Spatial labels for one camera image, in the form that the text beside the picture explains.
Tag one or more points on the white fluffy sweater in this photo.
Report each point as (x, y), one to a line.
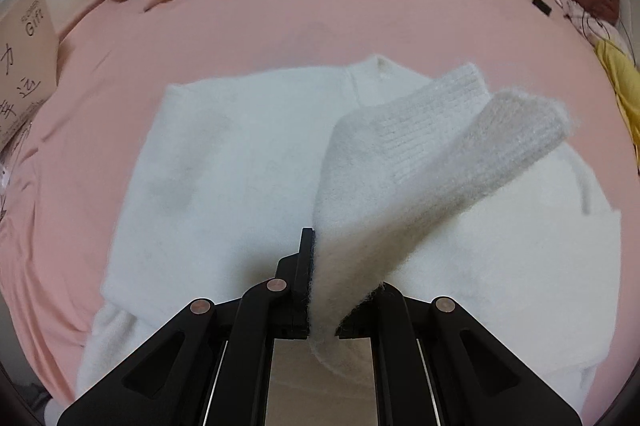
(225, 181)

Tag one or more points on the yellow pillow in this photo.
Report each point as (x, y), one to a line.
(622, 81)

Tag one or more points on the small black box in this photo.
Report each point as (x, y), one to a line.
(541, 6)

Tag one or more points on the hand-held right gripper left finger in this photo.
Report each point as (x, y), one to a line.
(300, 286)

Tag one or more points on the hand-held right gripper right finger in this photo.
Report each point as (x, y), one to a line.
(387, 308)

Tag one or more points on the cardboard box with writing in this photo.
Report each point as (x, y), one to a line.
(30, 56)

